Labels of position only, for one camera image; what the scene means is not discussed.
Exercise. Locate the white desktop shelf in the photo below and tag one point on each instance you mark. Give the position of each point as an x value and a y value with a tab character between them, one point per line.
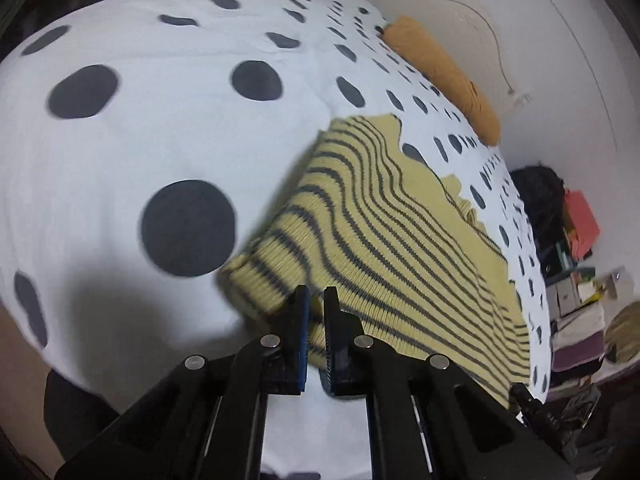
615	287

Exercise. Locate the white polka dot bed cover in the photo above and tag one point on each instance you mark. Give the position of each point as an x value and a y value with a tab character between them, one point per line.
150	135

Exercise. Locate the yellow striped knit sweater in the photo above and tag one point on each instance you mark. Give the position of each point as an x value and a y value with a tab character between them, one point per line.
400	240

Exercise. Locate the olive round object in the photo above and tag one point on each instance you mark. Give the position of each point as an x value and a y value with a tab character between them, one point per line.
625	335

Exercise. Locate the mustard orange pillow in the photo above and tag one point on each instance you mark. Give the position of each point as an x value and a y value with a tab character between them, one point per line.
450	75

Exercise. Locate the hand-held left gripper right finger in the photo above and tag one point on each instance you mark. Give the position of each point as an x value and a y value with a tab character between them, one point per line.
330	350

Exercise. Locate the white drawer cabinet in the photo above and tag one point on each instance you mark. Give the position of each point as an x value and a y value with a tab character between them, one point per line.
567	295

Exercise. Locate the purple chair cushion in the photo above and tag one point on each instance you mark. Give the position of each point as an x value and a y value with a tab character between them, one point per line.
575	357

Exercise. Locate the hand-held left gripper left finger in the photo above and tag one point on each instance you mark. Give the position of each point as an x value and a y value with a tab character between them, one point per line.
300	345

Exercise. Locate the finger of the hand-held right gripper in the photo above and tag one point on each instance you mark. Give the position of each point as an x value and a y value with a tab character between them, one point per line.
535	407

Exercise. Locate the white cloth on chair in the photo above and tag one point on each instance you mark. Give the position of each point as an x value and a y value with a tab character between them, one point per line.
580	325

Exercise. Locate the coral pink cloth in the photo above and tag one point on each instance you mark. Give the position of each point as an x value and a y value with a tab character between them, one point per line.
582	220

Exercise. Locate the black backpack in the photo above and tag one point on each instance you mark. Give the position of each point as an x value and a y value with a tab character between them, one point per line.
537	195

